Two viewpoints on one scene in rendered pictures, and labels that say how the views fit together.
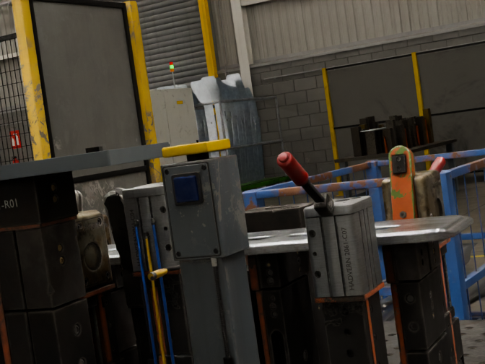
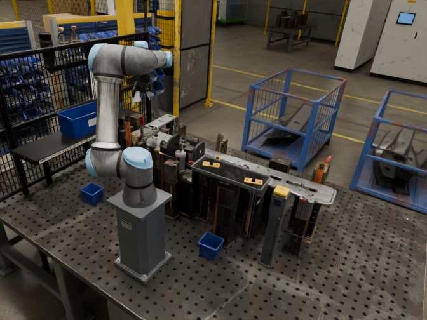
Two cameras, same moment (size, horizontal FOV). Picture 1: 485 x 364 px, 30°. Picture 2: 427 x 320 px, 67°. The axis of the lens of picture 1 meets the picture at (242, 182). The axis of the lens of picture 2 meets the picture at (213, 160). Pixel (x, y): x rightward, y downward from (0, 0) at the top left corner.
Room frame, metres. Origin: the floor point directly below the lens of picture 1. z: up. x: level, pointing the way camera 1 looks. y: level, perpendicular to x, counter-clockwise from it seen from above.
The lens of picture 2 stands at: (-0.15, 0.38, 1.98)
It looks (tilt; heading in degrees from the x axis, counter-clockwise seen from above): 30 degrees down; 359
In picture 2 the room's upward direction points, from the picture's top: 5 degrees clockwise
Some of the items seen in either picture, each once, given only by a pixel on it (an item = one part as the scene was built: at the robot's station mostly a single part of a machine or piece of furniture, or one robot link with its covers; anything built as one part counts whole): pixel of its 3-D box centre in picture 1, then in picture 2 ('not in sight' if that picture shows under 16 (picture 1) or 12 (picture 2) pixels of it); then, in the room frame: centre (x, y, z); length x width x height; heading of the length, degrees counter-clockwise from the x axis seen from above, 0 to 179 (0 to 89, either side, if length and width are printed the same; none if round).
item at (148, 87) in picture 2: not in sight; (143, 81); (1.64, 0.79, 1.43); 0.09 x 0.08 x 0.12; 64
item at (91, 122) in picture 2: not in sight; (86, 119); (1.81, 1.22, 1.09); 0.30 x 0.17 x 0.13; 148
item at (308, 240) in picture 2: (422, 331); (313, 214); (1.29, -0.23, 0.84); 0.18 x 0.06 x 0.29; 154
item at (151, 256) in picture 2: not in sight; (142, 231); (1.00, 0.68, 0.90); 0.21 x 0.21 x 0.40; 59
